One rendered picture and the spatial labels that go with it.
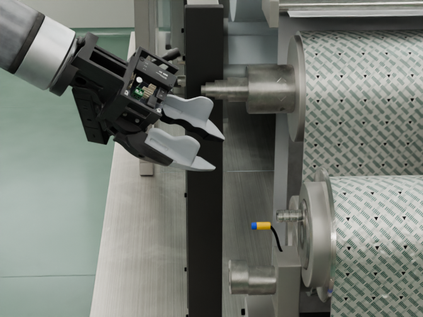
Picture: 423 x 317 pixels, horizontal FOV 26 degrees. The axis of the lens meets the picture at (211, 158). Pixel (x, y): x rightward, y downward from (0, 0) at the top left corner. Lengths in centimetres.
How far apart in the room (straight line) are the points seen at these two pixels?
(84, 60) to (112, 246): 79
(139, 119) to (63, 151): 355
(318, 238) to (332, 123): 24
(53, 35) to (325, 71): 34
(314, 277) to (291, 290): 8
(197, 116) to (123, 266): 62
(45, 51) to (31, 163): 347
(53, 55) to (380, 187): 38
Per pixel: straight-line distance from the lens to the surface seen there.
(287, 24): 129
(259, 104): 118
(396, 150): 119
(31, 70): 101
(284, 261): 105
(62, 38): 102
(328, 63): 115
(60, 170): 437
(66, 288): 339
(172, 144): 105
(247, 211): 186
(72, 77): 101
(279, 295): 106
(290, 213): 100
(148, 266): 166
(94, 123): 109
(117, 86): 101
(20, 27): 101
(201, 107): 108
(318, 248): 96
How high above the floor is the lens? 172
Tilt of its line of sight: 23 degrees down
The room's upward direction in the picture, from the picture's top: straight up
